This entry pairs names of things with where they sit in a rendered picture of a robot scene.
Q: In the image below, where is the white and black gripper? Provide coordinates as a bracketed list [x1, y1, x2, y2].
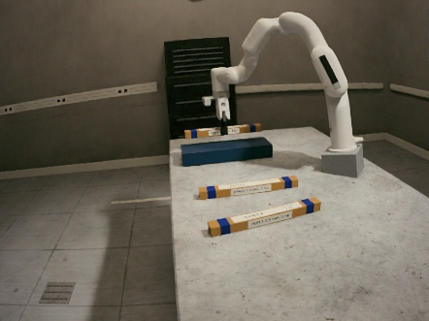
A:
[215, 96, 230, 136]

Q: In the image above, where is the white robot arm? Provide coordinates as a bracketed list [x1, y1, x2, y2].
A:
[202, 12, 363, 153]

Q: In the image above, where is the dark blue rectangular slab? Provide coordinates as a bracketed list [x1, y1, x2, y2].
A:
[181, 137, 273, 167]

